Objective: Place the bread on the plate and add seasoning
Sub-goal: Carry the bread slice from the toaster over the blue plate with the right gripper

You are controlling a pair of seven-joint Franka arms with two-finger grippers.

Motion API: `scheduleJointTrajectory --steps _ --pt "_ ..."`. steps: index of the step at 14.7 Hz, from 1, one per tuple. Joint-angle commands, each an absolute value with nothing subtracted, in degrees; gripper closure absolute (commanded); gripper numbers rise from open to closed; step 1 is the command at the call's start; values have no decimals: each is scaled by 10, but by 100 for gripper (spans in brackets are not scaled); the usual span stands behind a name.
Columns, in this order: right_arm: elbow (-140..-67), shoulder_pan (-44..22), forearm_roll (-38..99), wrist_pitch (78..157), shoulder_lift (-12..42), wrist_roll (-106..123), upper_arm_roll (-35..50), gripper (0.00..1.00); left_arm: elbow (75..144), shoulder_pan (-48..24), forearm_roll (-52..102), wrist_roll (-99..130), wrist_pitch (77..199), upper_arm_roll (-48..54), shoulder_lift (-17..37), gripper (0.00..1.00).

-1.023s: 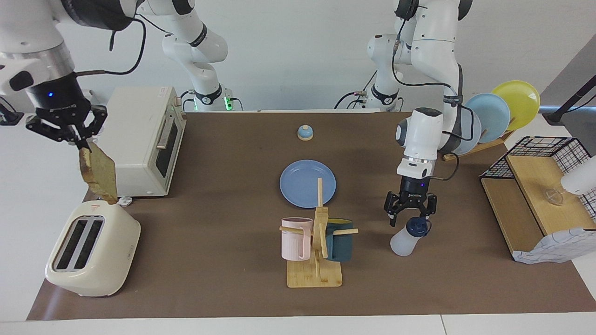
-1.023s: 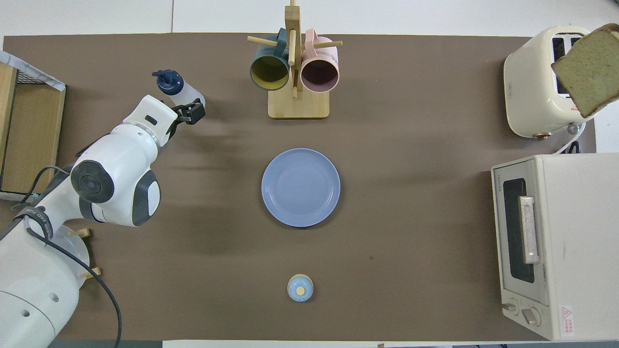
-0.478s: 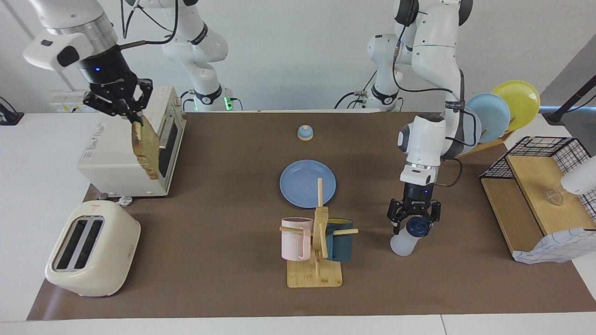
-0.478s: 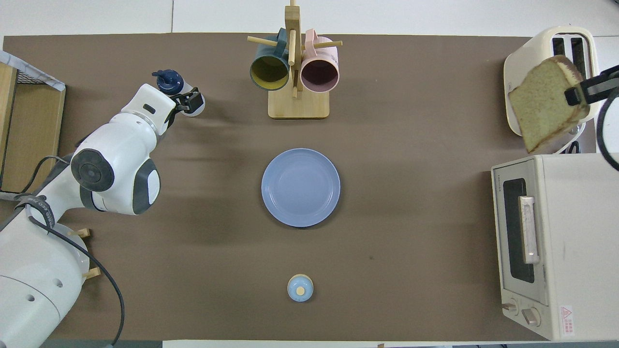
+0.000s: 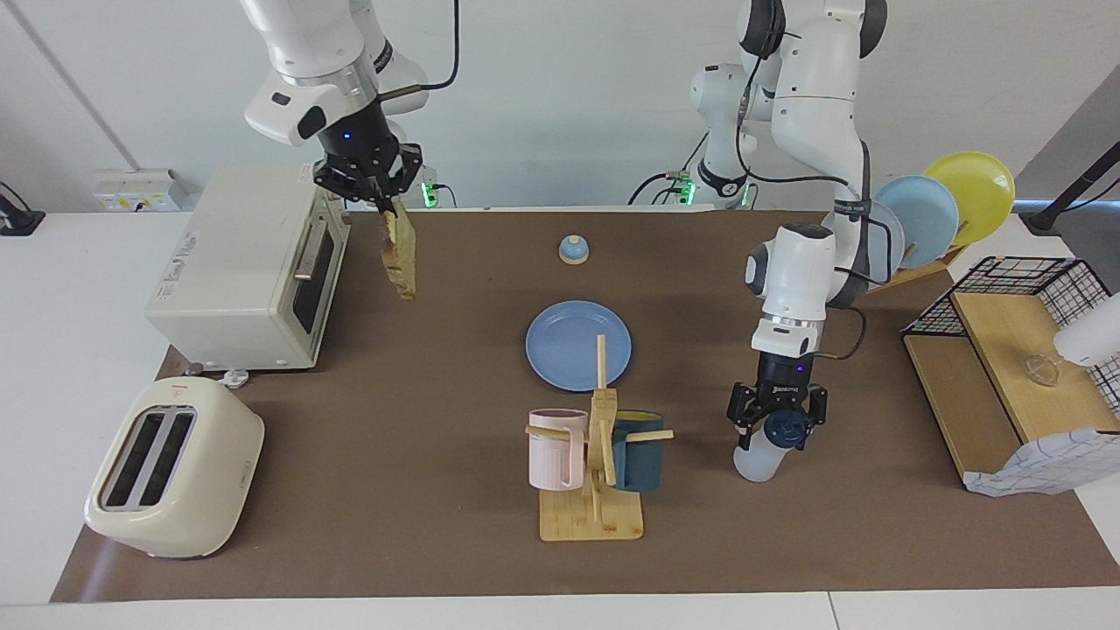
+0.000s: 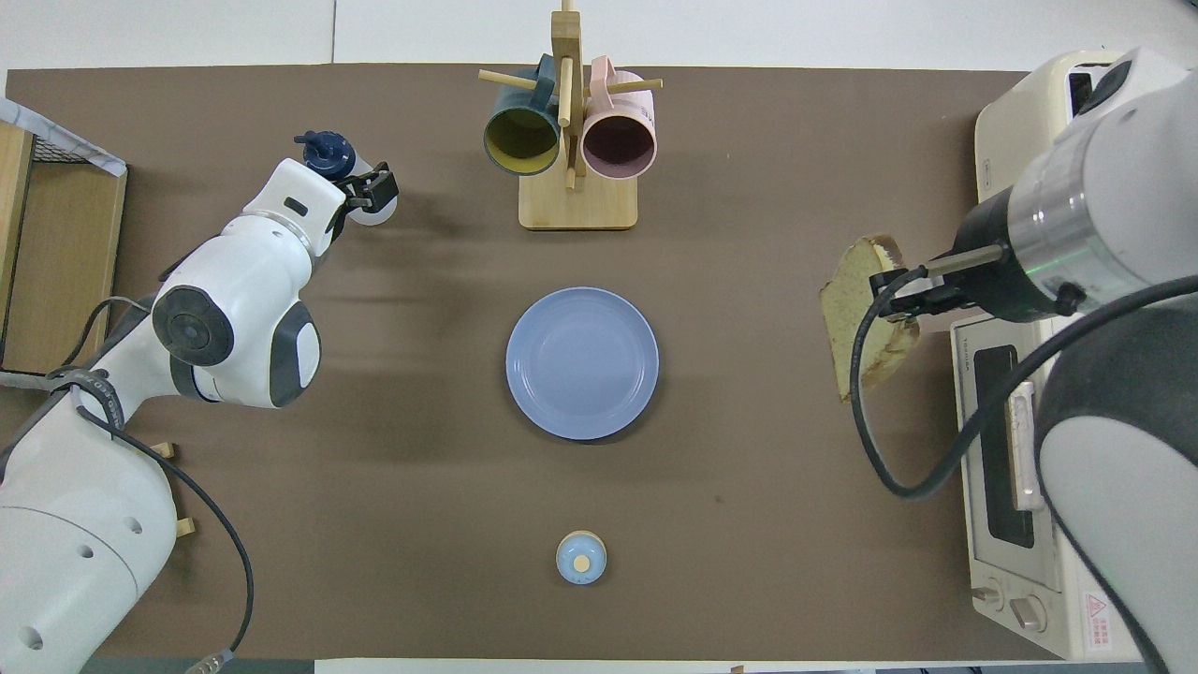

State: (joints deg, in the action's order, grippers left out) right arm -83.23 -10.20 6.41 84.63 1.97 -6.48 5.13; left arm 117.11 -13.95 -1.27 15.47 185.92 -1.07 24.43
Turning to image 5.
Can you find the yellow plate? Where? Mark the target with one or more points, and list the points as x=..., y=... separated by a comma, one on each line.
x=980, y=188

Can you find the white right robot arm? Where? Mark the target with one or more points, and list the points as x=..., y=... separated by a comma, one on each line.
x=306, y=44

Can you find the white cylindrical object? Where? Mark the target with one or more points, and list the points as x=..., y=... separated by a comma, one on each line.
x=1094, y=337

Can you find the dark teal mug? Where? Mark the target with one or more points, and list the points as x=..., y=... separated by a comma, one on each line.
x=639, y=464

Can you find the light blue plate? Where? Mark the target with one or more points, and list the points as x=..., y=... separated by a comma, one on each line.
x=927, y=214

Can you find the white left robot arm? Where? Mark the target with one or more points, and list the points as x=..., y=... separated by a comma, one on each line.
x=818, y=87

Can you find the white toaster oven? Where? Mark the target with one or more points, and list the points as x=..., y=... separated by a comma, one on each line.
x=236, y=271

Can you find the pale grey plate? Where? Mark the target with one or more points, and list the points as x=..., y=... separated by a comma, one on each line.
x=888, y=236

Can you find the cream two-slot toaster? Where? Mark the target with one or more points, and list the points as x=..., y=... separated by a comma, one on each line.
x=192, y=490

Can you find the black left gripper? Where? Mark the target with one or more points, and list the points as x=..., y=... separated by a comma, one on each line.
x=783, y=381

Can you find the small blue jar wooden knob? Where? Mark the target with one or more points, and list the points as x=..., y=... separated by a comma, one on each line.
x=573, y=252

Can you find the periwinkle blue plate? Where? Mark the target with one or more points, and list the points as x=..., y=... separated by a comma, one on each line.
x=569, y=346

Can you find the small clear glass bowl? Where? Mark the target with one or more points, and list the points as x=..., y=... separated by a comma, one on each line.
x=1039, y=369

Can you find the wooden plate rack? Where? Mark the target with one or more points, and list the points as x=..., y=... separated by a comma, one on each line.
x=919, y=271

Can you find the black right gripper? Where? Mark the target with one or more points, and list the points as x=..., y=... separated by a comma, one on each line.
x=363, y=149

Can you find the black clamp mount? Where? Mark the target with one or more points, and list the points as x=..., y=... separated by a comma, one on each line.
x=17, y=223

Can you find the brown table mat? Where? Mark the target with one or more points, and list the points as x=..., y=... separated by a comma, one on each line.
x=437, y=490

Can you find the toasted bread slice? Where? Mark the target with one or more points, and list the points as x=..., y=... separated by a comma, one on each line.
x=402, y=262

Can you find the blue-capped translucent squeeze bottle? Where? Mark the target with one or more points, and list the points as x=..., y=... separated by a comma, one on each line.
x=757, y=464

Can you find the pink mug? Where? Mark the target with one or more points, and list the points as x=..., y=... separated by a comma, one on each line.
x=551, y=455

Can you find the wooden mug tree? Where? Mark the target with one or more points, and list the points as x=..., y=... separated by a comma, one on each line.
x=595, y=521

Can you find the black stand pole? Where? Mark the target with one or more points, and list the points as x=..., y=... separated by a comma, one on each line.
x=1076, y=188

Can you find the white wall power outlet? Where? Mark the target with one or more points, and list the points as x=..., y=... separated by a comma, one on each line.
x=131, y=192

